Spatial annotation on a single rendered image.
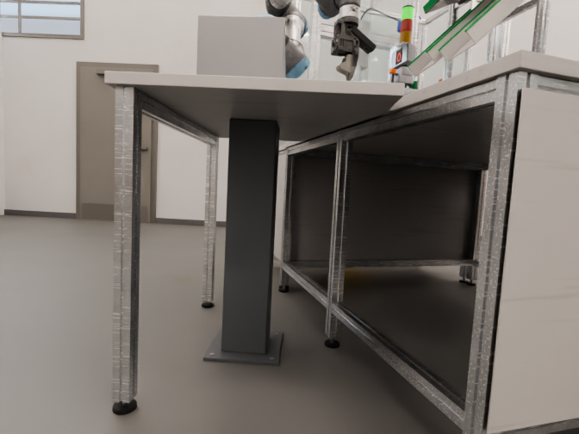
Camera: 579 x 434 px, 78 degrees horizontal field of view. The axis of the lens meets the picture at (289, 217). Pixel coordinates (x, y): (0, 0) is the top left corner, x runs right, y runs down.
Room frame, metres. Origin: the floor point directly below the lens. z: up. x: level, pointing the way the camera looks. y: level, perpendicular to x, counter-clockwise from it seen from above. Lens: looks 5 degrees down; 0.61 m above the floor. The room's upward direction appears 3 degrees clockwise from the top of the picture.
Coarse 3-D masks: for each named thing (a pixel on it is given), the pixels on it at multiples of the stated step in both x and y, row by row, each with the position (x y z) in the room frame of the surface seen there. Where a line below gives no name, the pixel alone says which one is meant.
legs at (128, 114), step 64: (128, 128) 0.88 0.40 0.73; (192, 128) 1.36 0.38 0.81; (256, 128) 1.22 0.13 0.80; (128, 192) 0.87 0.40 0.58; (256, 192) 1.22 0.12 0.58; (128, 256) 0.87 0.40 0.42; (256, 256) 1.22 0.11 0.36; (128, 320) 0.87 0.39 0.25; (256, 320) 1.22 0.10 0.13; (128, 384) 0.87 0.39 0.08
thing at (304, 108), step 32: (160, 96) 0.97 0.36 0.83; (192, 96) 0.95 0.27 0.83; (224, 96) 0.93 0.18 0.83; (256, 96) 0.91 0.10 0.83; (288, 96) 0.90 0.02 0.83; (320, 96) 0.88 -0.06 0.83; (352, 96) 0.87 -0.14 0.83; (384, 96) 0.85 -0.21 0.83; (224, 128) 1.46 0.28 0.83; (288, 128) 1.38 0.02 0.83; (320, 128) 1.34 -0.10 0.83
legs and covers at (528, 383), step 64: (384, 128) 1.05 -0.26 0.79; (512, 128) 0.63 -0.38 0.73; (576, 128) 0.66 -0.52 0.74; (320, 192) 2.12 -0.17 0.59; (384, 192) 2.24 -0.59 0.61; (448, 192) 2.38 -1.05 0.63; (512, 192) 0.63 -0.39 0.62; (576, 192) 0.67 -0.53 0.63; (320, 256) 2.13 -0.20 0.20; (384, 256) 2.25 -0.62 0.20; (448, 256) 2.39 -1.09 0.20; (512, 256) 0.63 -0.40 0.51; (576, 256) 0.68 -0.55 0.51; (512, 320) 0.63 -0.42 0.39; (576, 320) 0.68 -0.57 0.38; (448, 384) 0.78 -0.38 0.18; (512, 384) 0.64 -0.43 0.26; (576, 384) 0.69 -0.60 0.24
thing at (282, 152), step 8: (280, 152) 2.26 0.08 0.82; (280, 160) 2.21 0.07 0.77; (280, 168) 2.20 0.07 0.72; (280, 176) 2.19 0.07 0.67; (280, 184) 2.18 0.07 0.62; (280, 192) 2.17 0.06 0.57; (280, 200) 2.16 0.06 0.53; (280, 208) 2.15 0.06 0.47; (280, 216) 2.15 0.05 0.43; (280, 224) 2.14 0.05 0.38; (280, 232) 2.13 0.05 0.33; (280, 240) 2.12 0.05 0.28; (280, 248) 2.11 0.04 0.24; (280, 256) 2.10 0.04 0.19; (464, 272) 2.46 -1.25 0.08; (464, 280) 2.48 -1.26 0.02
